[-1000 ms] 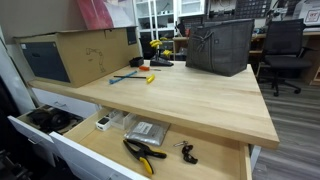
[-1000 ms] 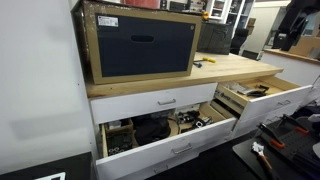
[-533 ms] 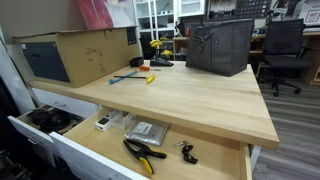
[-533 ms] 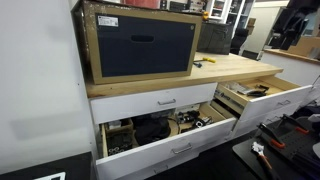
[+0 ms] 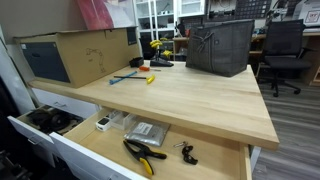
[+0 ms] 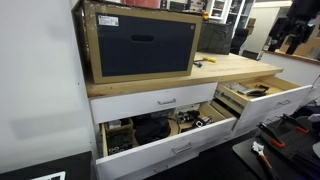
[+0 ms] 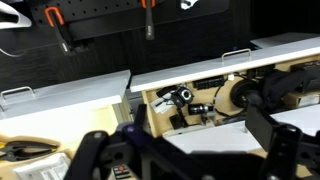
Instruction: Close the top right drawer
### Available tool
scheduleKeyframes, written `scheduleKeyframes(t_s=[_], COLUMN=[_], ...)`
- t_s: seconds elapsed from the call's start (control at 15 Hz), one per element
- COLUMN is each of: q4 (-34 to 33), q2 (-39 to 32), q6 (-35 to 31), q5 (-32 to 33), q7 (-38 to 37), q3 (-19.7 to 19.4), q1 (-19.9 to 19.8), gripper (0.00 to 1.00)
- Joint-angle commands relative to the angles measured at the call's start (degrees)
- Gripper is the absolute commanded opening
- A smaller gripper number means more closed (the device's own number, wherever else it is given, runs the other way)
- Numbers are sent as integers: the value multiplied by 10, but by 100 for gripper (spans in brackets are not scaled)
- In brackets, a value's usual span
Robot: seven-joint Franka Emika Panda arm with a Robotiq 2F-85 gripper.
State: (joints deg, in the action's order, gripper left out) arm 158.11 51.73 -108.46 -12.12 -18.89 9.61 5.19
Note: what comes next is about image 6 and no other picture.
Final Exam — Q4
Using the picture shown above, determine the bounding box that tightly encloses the shallow white wooden drawer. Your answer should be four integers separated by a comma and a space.
89, 82, 218, 125
214, 74, 313, 122

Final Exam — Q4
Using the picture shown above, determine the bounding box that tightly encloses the orange handled ratchet wrench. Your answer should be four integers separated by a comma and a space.
250, 141, 275, 180

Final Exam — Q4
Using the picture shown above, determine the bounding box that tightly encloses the white shelving unit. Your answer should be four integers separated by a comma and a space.
206, 0, 256, 34

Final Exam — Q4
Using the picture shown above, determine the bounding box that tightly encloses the black orange bar clamp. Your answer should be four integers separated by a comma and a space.
257, 122, 287, 150
280, 113, 310, 136

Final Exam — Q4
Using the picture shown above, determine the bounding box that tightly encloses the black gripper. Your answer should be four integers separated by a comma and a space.
268, 17, 316, 55

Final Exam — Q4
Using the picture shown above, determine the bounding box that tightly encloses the deep white wooden drawer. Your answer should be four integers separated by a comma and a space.
94, 101, 238, 180
210, 94, 303, 139

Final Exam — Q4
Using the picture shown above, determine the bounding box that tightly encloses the black office chair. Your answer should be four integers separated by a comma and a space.
229, 27, 250, 56

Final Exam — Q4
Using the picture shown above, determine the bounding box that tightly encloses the large brown cardboard box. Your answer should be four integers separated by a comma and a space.
71, 0, 203, 85

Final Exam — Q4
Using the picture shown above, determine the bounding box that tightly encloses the small brown cardboard box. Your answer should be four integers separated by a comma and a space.
246, 17, 258, 36

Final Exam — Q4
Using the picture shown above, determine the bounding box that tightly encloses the open cardboard tray box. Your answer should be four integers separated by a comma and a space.
103, 118, 135, 157

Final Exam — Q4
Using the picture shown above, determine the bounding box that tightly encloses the black camera gear pile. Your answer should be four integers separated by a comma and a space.
176, 109, 214, 129

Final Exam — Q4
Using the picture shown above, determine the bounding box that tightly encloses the plain brown cardboard box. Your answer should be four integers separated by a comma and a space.
279, 35, 320, 60

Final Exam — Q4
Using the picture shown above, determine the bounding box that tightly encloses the white counter with wood top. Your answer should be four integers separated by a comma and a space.
259, 49, 320, 88

